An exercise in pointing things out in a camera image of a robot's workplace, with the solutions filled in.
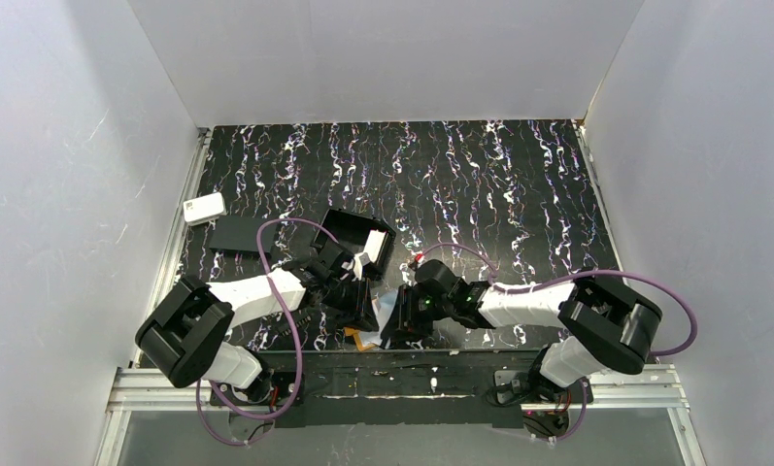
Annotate orange leather card holder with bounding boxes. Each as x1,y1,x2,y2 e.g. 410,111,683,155
343,290,397,352

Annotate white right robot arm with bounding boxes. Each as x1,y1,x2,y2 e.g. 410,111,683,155
381,259,662,391

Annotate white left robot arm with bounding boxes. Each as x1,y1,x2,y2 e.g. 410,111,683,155
135,243,371,389

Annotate black card box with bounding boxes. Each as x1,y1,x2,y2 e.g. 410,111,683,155
321,208,396,281

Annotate black comb strip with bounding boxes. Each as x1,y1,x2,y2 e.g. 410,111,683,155
275,309,312,337

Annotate black box lid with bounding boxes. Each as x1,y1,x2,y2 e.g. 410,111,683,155
208,216,279,258

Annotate small white box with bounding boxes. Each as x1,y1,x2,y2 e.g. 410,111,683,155
182,192,226,226

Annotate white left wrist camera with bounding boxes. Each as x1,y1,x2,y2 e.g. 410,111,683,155
351,251,371,281

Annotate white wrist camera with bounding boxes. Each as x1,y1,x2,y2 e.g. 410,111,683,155
408,252,425,271
351,251,371,281

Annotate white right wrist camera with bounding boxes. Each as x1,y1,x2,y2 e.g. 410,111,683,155
408,252,425,271

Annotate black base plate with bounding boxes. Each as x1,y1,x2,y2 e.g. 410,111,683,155
209,349,593,430

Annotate aluminium frame rail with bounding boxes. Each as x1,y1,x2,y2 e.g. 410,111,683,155
94,128,214,465

